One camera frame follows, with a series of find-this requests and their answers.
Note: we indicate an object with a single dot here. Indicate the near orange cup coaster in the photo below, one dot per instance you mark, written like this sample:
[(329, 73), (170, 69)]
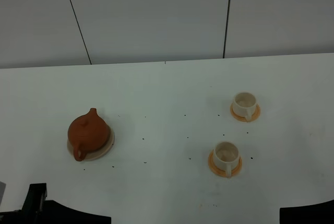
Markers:
[(222, 173)]

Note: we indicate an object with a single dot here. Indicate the beige round teapot coaster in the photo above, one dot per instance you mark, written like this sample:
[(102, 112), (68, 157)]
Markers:
[(100, 152)]

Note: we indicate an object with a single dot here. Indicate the far white teacup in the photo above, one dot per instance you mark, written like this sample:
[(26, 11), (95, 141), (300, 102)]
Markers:
[(244, 105)]

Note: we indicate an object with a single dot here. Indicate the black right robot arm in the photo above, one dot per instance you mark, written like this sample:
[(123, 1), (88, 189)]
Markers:
[(317, 213)]

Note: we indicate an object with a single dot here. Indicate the far orange cup coaster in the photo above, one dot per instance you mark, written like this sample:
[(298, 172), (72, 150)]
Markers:
[(243, 119)]

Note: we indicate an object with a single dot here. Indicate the brown clay teapot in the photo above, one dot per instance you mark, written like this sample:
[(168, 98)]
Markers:
[(87, 134)]

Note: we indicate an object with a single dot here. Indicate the near white teacup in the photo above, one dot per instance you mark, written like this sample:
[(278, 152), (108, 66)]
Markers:
[(226, 157)]

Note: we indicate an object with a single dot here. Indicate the white teacup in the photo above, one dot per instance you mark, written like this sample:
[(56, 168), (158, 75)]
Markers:
[(226, 157), (244, 105)]

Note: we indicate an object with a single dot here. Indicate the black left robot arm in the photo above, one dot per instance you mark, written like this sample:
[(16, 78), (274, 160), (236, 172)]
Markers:
[(37, 209)]

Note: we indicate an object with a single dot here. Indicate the orange cup coaster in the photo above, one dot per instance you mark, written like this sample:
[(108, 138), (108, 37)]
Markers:
[(222, 173), (243, 119)]

